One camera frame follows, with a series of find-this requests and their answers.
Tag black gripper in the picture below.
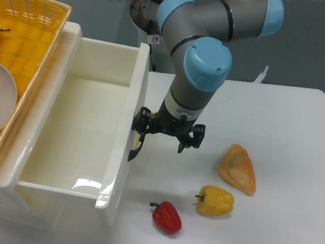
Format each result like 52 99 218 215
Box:
131 103 206 153

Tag white drawer cabinet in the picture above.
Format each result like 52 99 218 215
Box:
0 22 82 229

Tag yellow banana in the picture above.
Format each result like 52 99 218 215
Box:
136 111 157 144

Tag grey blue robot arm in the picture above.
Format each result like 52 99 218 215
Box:
132 0 285 150

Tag golden pastry turnover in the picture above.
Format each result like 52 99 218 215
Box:
217 144 257 196

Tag yellow bell pepper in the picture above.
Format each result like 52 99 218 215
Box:
196 185 235 216

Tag yellow woven basket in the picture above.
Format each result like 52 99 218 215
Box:
0 0 71 149

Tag white drawer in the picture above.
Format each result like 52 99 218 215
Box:
10 26 163 232

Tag red bell pepper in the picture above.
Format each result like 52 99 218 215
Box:
150 201 182 235

